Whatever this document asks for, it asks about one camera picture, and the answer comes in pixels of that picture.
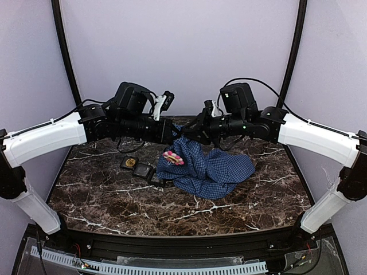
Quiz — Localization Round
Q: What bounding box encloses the white slotted cable duct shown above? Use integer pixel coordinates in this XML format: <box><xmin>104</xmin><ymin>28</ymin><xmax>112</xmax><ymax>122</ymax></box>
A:
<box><xmin>25</xmin><ymin>245</ymin><xmax>268</xmax><ymax>275</ymax></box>

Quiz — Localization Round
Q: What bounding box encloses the blue checkered shirt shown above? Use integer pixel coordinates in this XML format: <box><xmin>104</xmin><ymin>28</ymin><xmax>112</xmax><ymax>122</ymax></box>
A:
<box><xmin>156</xmin><ymin>137</ymin><xmax>255</xmax><ymax>199</ymax></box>

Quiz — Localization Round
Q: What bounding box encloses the black frame post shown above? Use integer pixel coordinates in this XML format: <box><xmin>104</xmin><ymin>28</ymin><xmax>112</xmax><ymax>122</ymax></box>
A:
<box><xmin>276</xmin><ymin>0</ymin><xmax>308</xmax><ymax>108</ymax></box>
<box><xmin>50</xmin><ymin>0</ymin><xmax>81</xmax><ymax>105</ymax></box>

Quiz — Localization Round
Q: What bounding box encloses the gold round brooch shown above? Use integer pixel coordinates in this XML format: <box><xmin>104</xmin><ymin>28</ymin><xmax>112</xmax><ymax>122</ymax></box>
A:
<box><xmin>125</xmin><ymin>158</ymin><xmax>136</xmax><ymax>167</ymax></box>

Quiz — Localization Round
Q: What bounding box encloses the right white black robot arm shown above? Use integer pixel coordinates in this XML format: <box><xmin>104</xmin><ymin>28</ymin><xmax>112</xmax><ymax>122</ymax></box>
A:
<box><xmin>182</xmin><ymin>82</ymin><xmax>366</xmax><ymax>234</ymax></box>

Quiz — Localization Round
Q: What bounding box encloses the middle black display frame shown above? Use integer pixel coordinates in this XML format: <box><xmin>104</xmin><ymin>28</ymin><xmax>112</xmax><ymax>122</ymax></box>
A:
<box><xmin>132</xmin><ymin>163</ymin><xmax>153</xmax><ymax>179</ymax></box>

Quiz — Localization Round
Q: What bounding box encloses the right black frame post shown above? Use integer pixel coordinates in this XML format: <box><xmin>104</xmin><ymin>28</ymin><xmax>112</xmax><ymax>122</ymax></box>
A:
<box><xmin>276</xmin><ymin>0</ymin><xmax>308</xmax><ymax>108</ymax></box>

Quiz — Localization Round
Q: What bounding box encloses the left black frame post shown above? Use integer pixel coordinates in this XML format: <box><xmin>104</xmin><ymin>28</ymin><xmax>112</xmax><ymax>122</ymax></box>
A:
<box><xmin>50</xmin><ymin>0</ymin><xmax>81</xmax><ymax>105</ymax></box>

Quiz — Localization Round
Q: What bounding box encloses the pink flower brooch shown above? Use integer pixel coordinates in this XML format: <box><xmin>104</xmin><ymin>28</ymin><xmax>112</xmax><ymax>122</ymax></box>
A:
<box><xmin>162</xmin><ymin>151</ymin><xmax>185</xmax><ymax>166</ymax></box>

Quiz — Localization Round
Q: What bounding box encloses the right black display frame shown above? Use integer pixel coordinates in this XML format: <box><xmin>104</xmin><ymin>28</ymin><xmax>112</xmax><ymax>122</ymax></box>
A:
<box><xmin>147</xmin><ymin>174</ymin><xmax>166</xmax><ymax>188</ymax></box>

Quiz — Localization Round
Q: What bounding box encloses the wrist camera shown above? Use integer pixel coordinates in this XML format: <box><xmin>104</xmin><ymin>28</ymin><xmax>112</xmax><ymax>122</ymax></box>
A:
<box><xmin>204</xmin><ymin>100</ymin><xmax>222</xmax><ymax>117</ymax></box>
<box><xmin>151</xmin><ymin>91</ymin><xmax>174</xmax><ymax>121</ymax></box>

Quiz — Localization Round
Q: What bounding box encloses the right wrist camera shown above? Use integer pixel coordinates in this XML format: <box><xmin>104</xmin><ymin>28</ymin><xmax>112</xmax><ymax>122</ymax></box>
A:
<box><xmin>204</xmin><ymin>100</ymin><xmax>222</xmax><ymax>117</ymax></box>

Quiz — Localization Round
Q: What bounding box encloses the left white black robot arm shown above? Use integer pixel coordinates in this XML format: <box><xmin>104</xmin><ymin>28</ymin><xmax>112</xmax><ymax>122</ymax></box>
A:
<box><xmin>1</xmin><ymin>82</ymin><xmax>176</xmax><ymax>235</ymax></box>

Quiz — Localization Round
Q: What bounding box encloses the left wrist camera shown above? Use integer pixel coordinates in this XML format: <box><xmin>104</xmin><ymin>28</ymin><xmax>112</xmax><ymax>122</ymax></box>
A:
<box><xmin>151</xmin><ymin>91</ymin><xmax>174</xmax><ymax>121</ymax></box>

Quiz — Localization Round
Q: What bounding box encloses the black aluminium front rail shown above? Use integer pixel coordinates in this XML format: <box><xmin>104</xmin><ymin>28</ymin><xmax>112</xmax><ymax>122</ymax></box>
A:
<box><xmin>69</xmin><ymin>227</ymin><xmax>295</xmax><ymax>260</ymax></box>

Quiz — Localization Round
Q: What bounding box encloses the left black display frame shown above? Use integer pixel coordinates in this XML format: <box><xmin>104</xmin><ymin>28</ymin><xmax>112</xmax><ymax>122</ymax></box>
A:
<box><xmin>120</xmin><ymin>155</ymin><xmax>139</xmax><ymax>170</ymax></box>

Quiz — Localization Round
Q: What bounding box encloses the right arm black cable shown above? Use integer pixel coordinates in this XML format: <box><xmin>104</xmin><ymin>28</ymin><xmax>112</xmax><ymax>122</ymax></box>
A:
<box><xmin>216</xmin><ymin>77</ymin><xmax>312</xmax><ymax>125</ymax></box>

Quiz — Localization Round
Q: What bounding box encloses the black display frame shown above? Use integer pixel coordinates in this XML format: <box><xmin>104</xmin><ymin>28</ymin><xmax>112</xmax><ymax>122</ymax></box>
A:
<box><xmin>120</xmin><ymin>155</ymin><xmax>139</xmax><ymax>170</ymax></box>
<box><xmin>132</xmin><ymin>163</ymin><xmax>153</xmax><ymax>179</ymax></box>
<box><xmin>147</xmin><ymin>174</ymin><xmax>166</xmax><ymax>188</ymax></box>

